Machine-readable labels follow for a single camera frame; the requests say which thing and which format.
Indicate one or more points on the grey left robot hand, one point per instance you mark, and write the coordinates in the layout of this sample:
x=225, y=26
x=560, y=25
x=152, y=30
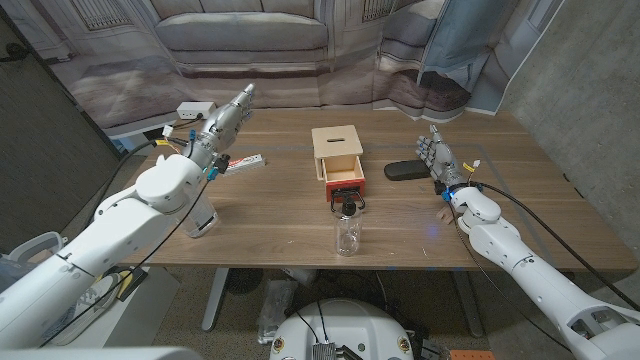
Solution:
x=222, y=127

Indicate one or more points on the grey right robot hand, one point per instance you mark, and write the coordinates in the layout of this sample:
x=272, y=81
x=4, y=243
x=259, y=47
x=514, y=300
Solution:
x=442, y=160

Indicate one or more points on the small clear black-pump dispenser bottle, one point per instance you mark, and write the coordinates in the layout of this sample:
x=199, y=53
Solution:
x=348, y=235

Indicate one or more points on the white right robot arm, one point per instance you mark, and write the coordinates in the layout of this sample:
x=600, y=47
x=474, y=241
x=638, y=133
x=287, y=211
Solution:
x=525, y=260

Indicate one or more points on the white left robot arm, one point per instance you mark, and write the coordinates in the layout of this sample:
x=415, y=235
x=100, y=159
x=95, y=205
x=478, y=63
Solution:
x=125, y=225

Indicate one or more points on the black glasses case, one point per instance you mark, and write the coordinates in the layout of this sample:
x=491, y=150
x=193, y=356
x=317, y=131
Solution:
x=405, y=170

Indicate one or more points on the large clear white-pump dispenser bottle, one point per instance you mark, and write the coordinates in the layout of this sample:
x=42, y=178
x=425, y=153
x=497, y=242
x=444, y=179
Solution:
x=202, y=220

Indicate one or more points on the light wooden drawer box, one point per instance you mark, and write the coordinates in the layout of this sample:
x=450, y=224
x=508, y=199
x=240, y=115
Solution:
x=336, y=140

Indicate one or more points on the white power strip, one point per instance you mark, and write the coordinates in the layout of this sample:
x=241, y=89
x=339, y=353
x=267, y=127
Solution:
x=196, y=110

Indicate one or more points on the white red toothpaste box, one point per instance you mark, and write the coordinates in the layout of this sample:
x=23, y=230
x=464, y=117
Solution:
x=247, y=163

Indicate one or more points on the white low shelf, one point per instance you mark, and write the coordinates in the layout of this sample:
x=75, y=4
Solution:
x=132, y=132

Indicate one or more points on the printed living room backdrop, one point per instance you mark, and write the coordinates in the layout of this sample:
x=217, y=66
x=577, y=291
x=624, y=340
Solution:
x=240, y=30

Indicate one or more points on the grey metal table leg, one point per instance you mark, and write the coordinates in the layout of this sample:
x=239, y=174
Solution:
x=215, y=300
x=470, y=310

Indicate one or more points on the black round floor object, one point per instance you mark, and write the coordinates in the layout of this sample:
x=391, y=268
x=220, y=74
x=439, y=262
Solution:
x=242, y=280

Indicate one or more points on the yellow black floor object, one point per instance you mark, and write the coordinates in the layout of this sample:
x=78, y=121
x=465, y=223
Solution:
x=125, y=282

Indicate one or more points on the clear plastic bag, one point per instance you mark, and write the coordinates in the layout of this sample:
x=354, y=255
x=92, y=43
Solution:
x=275, y=310

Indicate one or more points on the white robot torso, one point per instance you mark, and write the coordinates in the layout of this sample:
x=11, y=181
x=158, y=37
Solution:
x=345, y=325

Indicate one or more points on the orange box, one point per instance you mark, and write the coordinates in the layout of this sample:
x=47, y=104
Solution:
x=472, y=356

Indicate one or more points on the grey white plastic bin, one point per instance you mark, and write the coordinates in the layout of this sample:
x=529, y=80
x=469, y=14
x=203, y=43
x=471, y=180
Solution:
x=35, y=245

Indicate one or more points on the black wall hook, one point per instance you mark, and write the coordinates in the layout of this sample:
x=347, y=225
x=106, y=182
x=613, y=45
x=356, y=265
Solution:
x=15, y=51

